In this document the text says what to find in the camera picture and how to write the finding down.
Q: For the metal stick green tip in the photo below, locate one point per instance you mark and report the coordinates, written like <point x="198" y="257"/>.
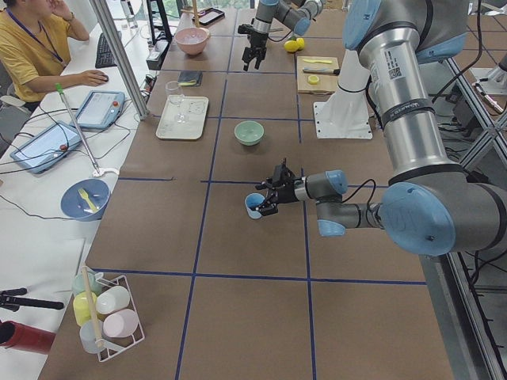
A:
<point x="97" y="170"/>

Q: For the white plastic cup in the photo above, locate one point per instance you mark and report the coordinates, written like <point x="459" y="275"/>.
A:
<point x="114" y="299"/>

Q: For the near blue teach pendant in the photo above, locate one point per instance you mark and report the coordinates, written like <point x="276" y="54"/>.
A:
<point x="47" y="148"/>

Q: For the white wire cup rack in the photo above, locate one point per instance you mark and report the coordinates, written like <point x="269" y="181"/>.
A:
<point x="113" y="346"/>

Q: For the aluminium frame post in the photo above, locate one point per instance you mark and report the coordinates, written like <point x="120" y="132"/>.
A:
<point x="108" y="27"/>

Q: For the cream bear tray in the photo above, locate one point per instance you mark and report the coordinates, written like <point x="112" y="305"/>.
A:
<point x="195" y="110"/>

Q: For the pink plastic cup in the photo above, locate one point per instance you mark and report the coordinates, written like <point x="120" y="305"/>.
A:
<point x="122" y="323"/>

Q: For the yellow plastic cup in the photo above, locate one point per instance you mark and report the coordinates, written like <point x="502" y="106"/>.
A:
<point x="81" y="309"/>

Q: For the pink bowl with ice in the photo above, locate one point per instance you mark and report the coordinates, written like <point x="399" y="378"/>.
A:
<point x="192" y="41"/>

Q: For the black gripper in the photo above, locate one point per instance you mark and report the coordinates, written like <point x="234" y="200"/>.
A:
<point x="257" y="39"/>
<point x="286" y="193"/>

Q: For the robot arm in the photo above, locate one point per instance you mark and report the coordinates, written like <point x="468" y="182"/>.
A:
<point x="295" y="15"/>
<point x="429" y="208"/>

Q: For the wooden cutting board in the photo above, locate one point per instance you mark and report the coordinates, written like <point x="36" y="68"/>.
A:
<point x="327" y="84"/>

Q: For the yellow plastic knife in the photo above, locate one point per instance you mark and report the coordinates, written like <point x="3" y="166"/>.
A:
<point x="322" y="61"/>

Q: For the clear plastic cup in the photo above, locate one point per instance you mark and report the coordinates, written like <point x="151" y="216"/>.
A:
<point x="88" y="338"/>

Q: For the red cylinder bottle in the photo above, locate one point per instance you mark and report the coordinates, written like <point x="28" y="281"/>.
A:
<point x="26" y="338"/>

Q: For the blue bowl with fork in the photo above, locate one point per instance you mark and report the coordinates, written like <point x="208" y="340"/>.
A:
<point x="86" y="200"/>

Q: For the mint green bowl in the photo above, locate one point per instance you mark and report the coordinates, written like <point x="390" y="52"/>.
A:
<point x="249" y="132"/>

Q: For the dark serving tray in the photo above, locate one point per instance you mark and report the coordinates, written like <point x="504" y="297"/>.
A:
<point x="208" y="16"/>

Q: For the far blue teach pendant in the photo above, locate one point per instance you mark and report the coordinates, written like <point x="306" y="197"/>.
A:
<point x="100" y="109"/>

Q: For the person in yellow shirt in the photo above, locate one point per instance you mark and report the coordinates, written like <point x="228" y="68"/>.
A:
<point x="35" y="50"/>

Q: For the lemon half slice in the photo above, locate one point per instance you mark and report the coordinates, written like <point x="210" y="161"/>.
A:
<point x="313" y="79"/>

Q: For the light blue plastic cup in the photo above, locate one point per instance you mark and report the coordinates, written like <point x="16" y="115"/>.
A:
<point x="252" y="201"/>

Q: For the grey folded cloth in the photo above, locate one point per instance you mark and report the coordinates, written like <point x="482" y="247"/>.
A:
<point x="190" y="78"/>

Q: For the black tripod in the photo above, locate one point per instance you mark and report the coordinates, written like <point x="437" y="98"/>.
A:
<point x="13" y="299"/>

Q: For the black power strip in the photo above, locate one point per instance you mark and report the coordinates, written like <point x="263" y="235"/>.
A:
<point x="157" y="55"/>

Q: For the blue teach pendant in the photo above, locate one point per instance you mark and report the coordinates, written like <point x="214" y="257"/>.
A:
<point x="100" y="109"/>
<point x="47" y="148"/>

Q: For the clear wine glass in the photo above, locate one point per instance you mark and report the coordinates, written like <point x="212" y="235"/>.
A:
<point x="175" y="96"/>

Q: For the black keyboard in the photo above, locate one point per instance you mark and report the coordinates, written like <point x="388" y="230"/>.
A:
<point x="104" y="55"/>

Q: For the yellow lemon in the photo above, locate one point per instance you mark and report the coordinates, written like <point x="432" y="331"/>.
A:
<point x="291" y="46"/>
<point x="301" y="43"/>

